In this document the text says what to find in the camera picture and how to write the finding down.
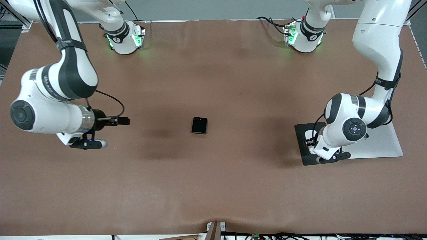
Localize silver closed laptop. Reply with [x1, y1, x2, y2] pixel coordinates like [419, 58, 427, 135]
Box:
[344, 121, 404, 160]

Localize black mouse pad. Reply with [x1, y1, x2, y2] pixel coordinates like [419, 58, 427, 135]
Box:
[294, 122, 337, 166]

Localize brown table cover mat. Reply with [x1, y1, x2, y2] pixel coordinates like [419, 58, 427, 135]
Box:
[0, 19, 427, 236]

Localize black arm base cable bundle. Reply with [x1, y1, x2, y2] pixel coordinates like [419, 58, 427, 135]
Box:
[257, 16, 288, 36]

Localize aluminium frame profile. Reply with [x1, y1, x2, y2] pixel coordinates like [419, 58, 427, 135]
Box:
[405, 0, 427, 25]

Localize black folded flip phone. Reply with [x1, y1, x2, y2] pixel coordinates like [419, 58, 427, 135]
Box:
[191, 117, 208, 135]

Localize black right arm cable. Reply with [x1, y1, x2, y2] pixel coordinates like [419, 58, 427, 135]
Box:
[85, 89, 125, 118]

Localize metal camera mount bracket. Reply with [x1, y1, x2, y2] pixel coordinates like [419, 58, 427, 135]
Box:
[206, 221, 226, 240]

